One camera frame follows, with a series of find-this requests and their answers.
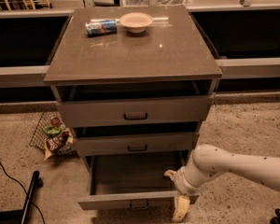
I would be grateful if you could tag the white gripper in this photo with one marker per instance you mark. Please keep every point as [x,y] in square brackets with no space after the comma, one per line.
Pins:
[181,181]

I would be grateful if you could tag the grey bottom drawer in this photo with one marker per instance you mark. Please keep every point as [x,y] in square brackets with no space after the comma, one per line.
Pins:
[134,181]

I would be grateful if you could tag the grey drawer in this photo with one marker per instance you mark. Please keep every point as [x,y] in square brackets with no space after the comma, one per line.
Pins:
[134,181]
[134,111]
[137,143]

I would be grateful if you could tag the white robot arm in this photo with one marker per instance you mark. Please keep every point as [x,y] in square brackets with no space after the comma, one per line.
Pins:
[207,162]

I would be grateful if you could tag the grey middle drawer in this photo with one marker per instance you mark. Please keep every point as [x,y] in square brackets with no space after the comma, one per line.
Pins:
[137,143]

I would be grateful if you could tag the grey top drawer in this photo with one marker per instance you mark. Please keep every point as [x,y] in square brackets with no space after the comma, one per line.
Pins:
[134,111]

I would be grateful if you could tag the grey drawer cabinet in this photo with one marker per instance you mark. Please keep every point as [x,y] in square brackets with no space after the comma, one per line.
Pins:
[169,59]

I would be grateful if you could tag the black object bottom right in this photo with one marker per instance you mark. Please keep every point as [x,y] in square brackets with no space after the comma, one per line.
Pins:
[276,218]

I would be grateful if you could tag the brown snack bag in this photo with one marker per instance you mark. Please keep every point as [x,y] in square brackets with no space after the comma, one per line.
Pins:
[57,143]

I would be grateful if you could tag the green snack bag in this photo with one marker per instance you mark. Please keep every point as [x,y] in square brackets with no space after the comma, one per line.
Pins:
[51,131]

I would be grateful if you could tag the small red can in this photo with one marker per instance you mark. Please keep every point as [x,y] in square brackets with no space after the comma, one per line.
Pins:
[55,122]

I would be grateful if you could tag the black stand base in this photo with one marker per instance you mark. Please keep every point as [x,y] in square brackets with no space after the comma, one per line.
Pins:
[21,216]

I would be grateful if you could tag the beige bowl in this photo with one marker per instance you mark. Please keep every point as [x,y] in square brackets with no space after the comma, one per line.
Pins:
[135,22]

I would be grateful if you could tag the blue and white can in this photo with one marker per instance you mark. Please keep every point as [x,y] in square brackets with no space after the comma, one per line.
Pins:
[104,27]

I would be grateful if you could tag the wire basket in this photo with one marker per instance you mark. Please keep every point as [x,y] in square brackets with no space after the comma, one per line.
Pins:
[38,138]

